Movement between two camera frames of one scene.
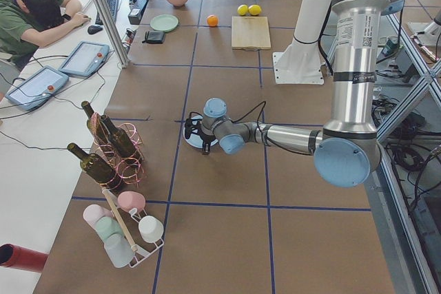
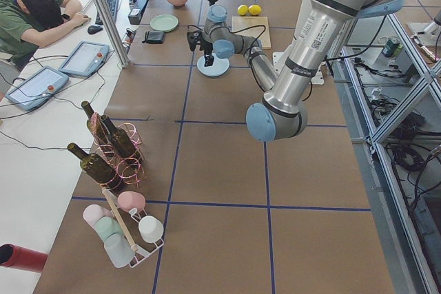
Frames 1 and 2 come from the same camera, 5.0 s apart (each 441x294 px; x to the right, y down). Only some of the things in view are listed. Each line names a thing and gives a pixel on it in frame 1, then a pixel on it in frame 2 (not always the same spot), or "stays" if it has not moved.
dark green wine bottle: [96, 126] stays
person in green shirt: [32, 12] stays
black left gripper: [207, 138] → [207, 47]
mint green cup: [107, 226] stays
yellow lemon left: [243, 9] stays
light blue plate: [196, 140] → [219, 67]
